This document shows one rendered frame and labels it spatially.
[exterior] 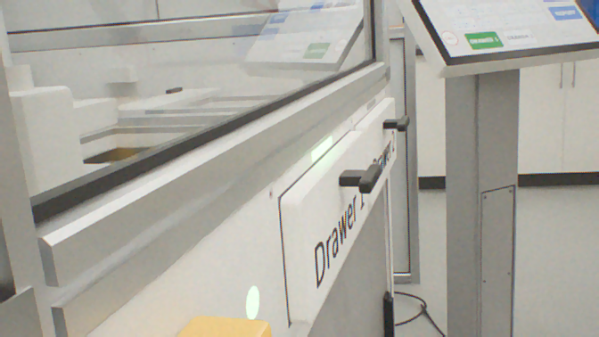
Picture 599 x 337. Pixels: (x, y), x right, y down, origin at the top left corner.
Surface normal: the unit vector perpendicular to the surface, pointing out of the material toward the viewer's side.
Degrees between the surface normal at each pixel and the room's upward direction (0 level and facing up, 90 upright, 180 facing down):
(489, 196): 90
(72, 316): 90
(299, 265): 90
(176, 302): 90
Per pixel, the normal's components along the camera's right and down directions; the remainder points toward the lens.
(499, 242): 0.44, 0.18
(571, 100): -0.14, 0.25
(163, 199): 0.96, 0.00
